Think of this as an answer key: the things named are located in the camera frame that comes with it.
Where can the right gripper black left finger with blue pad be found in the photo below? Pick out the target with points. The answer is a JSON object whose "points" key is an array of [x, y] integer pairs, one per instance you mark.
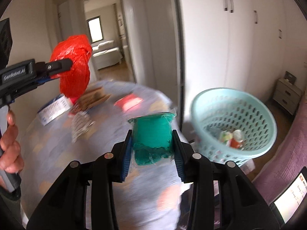
{"points": [[111, 167]]}

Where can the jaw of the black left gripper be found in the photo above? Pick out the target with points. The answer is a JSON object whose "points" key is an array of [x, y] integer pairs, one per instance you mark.
{"points": [[59, 66]]}

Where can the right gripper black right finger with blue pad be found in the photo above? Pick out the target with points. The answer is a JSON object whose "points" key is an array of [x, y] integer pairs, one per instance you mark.
{"points": [[196, 169]]}

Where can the red plastic bag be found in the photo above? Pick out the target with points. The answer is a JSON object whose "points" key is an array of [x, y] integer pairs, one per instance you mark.
{"points": [[77, 48]]}

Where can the white blue carton box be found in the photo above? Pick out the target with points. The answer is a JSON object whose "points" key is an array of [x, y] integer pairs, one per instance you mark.
{"points": [[53, 109]]}

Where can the green plastic cup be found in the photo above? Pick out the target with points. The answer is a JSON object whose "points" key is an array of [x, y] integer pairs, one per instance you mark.
{"points": [[152, 137]]}

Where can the white heart-pattern wrapper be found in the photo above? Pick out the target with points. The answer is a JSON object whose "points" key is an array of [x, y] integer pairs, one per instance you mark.
{"points": [[81, 123]]}

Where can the person's left hand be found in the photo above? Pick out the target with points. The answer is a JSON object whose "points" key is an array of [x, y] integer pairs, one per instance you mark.
{"points": [[11, 160]]}

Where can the green white packet in basket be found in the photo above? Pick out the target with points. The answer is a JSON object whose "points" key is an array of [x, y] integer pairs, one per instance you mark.
{"points": [[226, 137]]}

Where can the brown cardboard piece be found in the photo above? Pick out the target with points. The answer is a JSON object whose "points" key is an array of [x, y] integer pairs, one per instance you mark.
{"points": [[92, 98]]}

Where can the orange white bottle in basket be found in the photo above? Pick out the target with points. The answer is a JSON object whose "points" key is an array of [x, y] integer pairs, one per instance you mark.
{"points": [[237, 140]]}

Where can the white sofa in far room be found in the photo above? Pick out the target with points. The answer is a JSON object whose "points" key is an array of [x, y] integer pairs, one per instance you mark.
{"points": [[106, 54]]}

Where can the light blue perforated basket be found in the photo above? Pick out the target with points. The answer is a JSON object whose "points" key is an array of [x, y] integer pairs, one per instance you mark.
{"points": [[219, 109]]}

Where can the far room window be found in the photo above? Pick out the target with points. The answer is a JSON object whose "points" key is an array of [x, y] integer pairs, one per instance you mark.
{"points": [[95, 29]]}

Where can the red flat packet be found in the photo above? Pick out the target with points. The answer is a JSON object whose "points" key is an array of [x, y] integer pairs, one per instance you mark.
{"points": [[128, 102]]}

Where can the pink bedspread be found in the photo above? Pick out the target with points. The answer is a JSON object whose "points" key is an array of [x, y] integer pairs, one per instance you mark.
{"points": [[286, 164]]}

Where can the smartphone with lit screen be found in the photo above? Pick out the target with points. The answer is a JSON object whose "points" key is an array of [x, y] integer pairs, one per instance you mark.
{"points": [[288, 202]]}

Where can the beige nightstand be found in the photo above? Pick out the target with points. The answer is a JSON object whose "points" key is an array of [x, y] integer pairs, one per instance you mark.
{"points": [[287, 95]]}

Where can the white wardrobe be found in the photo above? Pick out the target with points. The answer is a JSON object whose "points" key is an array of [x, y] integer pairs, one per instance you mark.
{"points": [[236, 44]]}

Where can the dark picture frame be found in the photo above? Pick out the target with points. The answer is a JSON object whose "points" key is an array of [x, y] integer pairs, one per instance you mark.
{"points": [[290, 77]]}

